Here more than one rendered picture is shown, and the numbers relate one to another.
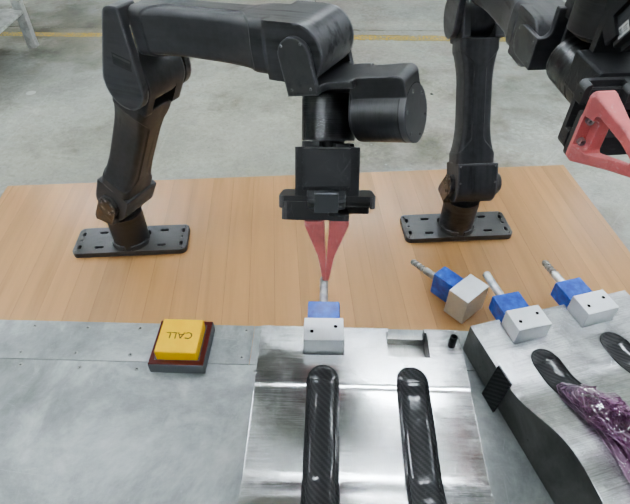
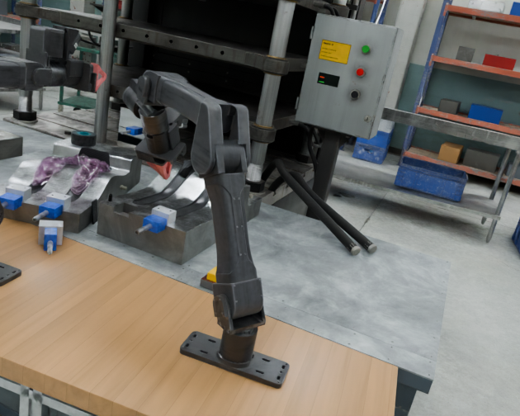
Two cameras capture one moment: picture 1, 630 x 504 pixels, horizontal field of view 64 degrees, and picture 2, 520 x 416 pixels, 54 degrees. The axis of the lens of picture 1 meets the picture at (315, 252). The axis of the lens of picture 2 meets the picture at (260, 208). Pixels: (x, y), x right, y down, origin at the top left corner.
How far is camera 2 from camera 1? 157 cm
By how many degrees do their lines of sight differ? 116
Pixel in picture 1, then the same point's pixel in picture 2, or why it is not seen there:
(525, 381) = (86, 200)
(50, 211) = not seen: outside the picture
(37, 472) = (301, 276)
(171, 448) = not seen: hidden behind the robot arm
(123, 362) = not seen: hidden behind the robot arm
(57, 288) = (300, 348)
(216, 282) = (182, 307)
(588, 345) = (40, 194)
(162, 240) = (209, 343)
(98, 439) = (274, 275)
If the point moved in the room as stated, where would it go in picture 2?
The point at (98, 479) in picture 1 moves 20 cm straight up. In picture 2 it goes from (275, 266) to (290, 196)
